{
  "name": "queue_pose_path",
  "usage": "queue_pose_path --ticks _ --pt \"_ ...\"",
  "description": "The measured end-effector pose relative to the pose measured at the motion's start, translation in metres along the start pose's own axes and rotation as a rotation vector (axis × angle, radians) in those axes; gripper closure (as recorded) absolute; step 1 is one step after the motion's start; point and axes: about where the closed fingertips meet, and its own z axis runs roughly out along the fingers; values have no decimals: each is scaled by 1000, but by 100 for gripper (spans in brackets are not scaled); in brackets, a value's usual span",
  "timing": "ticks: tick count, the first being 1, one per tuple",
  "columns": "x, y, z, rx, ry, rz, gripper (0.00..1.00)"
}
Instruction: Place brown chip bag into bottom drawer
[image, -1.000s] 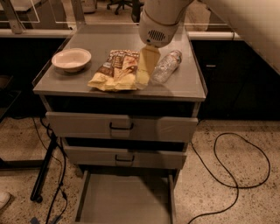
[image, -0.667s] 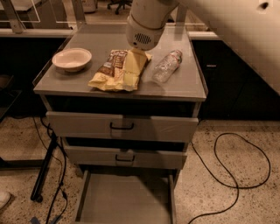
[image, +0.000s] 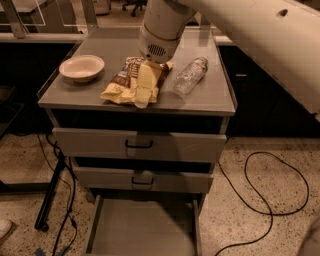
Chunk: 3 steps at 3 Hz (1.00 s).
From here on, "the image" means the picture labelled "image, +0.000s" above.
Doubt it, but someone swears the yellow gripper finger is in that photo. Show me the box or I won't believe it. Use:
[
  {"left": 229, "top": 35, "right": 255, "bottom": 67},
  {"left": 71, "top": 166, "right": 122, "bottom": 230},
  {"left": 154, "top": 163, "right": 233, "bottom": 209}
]
[{"left": 135, "top": 61, "right": 162, "bottom": 109}]

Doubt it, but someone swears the brown chip bag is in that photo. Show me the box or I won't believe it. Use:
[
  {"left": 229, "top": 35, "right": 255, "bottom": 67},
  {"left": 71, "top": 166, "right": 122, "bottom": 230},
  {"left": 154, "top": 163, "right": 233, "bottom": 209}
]
[{"left": 100, "top": 57, "right": 173, "bottom": 104}]

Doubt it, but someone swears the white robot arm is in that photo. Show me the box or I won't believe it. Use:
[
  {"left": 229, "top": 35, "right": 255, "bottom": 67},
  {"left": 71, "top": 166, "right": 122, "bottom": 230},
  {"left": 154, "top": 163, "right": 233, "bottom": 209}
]
[{"left": 139, "top": 0, "right": 320, "bottom": 116}]

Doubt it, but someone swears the grey top drawer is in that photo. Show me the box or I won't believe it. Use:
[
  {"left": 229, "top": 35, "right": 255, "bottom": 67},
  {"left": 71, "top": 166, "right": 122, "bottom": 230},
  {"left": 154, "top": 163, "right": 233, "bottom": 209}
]
[{"left": 53, "top": 128, "right": 226, "bottom": 163}]

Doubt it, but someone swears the grey drawer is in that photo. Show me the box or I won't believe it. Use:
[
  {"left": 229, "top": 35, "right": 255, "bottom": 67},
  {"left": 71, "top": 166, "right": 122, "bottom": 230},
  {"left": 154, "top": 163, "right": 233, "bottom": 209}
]
[
  {"left": 53, "top": 128, "right": 226, "bottom": 163},
  {"left": 73, "top": 160, "right": 213, "bottom": 194},
  {"left": 83, "top": 192, "right": 202, "bottom": 256}
]

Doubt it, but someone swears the grey drawer cabinet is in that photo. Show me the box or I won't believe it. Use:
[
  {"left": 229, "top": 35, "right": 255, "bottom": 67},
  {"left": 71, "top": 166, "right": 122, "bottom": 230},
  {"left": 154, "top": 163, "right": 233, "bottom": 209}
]
[{"left": 36, "top": 27, "right": 238, "bottom": 201}]

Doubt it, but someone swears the grey middle drawer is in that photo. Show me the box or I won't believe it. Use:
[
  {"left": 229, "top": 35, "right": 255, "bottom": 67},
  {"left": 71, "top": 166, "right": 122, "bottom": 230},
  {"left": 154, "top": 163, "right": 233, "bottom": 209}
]
[{"left": 73, "top": 160, "right": 213, "bottom": 194}]

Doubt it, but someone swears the grey bottom drawer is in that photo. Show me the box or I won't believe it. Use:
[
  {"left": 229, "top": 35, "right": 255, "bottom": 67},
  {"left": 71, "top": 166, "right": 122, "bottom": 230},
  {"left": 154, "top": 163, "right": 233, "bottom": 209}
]
[{"left": 83, "top": 192, "right": 202, "bottom": 256}]

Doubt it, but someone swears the clear plastic bottle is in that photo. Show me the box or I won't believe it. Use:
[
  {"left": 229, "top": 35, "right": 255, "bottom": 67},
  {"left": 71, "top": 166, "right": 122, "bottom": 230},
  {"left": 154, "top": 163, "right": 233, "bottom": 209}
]
[{"left": 174, "top": 57, "right": 209, "bottom": 95}]

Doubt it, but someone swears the white bowl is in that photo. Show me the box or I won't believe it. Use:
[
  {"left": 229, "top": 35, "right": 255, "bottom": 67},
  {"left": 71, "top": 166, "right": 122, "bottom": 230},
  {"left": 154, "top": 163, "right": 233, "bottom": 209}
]
[{"left": 59, "top": 55, "right": 105, "bottom": 83}]

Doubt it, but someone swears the black office chair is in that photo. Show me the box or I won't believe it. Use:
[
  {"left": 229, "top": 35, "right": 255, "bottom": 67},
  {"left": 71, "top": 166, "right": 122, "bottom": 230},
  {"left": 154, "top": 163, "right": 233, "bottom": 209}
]
[{"left": 122, "top": 0, "right": 148, "bottom": 17}]

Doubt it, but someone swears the black table leg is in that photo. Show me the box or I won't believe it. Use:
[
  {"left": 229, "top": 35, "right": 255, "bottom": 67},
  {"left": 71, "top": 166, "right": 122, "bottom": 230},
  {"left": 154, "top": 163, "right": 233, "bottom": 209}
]
[{"left": 34, "top": 152, "right": 65, "bottom": 232}]

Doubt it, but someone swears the white shoe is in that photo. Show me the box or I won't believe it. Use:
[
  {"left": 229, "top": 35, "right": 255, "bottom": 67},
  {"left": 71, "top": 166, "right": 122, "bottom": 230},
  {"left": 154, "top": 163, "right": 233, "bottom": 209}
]
[{"left": 0, "top": 219, "right": 12, "bottom": 239}]

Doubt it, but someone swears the black cable bundle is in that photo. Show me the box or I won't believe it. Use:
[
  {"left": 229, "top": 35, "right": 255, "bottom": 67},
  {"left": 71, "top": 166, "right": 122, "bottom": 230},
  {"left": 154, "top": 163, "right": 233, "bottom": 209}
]
[{"left": 35, "top": 134, "right": 78, "bottom": 256}]

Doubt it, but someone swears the black floor cable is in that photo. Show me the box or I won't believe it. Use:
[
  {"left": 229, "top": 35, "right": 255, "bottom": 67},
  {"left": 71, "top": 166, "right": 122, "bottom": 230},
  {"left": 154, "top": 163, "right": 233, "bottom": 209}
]
[{"left": 213, "top": 151, "right": 310, "bottom": 256}]

